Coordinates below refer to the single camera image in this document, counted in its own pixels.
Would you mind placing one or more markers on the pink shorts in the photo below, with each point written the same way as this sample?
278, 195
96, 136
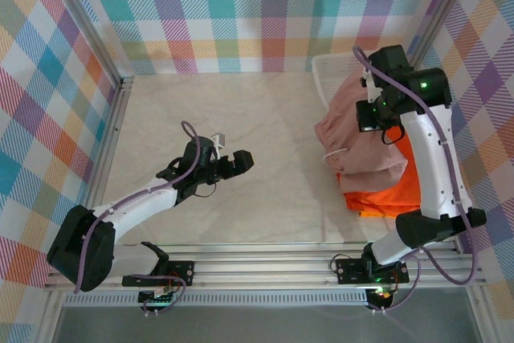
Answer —
361, 158

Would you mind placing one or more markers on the bright red-orange shorts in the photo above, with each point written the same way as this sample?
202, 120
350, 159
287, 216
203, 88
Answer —
385, 198

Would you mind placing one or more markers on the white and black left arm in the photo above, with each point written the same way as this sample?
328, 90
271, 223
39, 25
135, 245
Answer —
80, 250

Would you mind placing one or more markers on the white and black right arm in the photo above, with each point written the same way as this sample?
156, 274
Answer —
429, 166

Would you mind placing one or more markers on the white plastic basket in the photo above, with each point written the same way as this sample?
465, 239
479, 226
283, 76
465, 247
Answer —
333, 70

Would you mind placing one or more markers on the green-lit circuit board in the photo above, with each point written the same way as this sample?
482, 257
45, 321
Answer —
158, 299
383, 295

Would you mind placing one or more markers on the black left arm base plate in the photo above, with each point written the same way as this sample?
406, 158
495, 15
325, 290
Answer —
182, 272

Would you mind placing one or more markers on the wide aluminium frame rail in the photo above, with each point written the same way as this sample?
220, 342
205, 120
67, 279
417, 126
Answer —
261, 266

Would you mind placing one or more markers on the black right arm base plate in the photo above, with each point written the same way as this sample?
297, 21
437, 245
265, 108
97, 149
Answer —
349, 272

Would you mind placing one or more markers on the short aluminium frame post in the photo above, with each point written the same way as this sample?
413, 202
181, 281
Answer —
484, 319
50, 319

